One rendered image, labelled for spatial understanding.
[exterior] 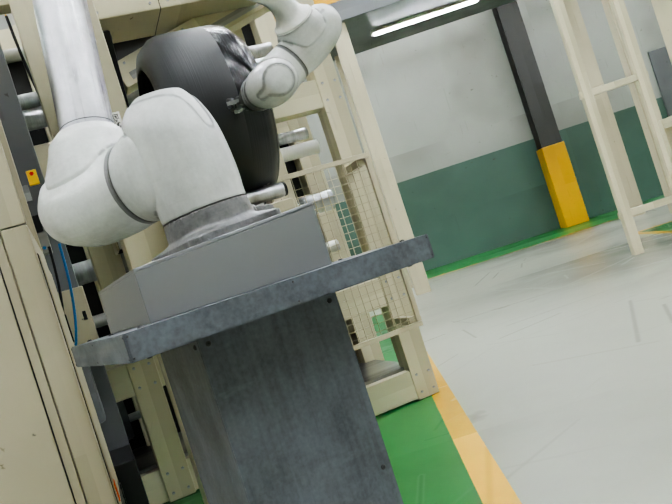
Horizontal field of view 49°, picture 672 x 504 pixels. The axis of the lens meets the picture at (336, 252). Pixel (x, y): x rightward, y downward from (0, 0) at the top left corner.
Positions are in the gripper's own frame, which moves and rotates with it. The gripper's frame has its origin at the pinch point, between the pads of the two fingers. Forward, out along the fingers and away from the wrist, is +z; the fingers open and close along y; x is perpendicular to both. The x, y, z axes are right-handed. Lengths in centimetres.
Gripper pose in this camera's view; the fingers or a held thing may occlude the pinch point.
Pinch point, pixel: (238, 106)
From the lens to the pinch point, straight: 211.1
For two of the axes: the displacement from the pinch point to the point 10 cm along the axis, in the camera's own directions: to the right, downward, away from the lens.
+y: -9.0, 2.9, -3.3
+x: 2.6, 9.6, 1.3
